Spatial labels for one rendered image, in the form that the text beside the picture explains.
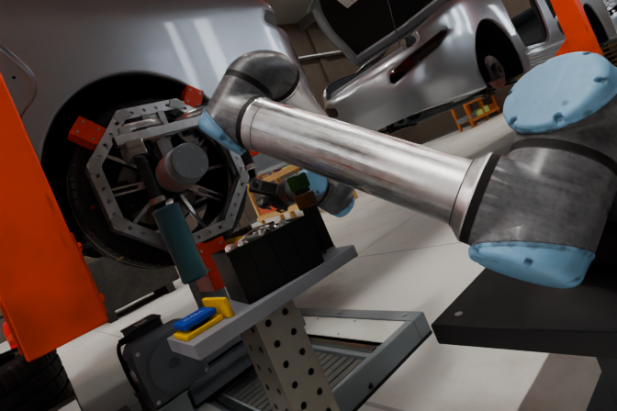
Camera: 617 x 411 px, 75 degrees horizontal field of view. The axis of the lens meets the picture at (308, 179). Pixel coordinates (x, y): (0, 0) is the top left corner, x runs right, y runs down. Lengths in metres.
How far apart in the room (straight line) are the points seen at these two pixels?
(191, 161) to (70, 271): 0.55
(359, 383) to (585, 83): 0.94
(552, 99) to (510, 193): 0.15
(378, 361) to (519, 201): 0.81
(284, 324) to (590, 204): 0.60
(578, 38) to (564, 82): 3.63
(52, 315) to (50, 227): 0.19
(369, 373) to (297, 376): 0.40
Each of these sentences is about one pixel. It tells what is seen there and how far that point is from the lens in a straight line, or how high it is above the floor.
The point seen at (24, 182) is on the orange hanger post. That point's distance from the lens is 1.07.
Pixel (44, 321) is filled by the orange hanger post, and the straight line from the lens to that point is 1.04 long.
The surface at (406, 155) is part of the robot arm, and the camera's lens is 0.67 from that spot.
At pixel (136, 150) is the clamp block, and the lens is 1.29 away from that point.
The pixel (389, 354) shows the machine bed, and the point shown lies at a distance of 1.34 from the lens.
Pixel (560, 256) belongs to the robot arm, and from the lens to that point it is 0.61.
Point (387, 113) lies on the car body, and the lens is 3.70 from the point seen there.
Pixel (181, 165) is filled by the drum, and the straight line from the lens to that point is 1.39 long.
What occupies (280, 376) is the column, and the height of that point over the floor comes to 0.29.
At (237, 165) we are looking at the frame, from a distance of 1.63.
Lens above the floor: 0.64
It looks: level
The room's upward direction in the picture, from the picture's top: 23 degrees counter-clockwise
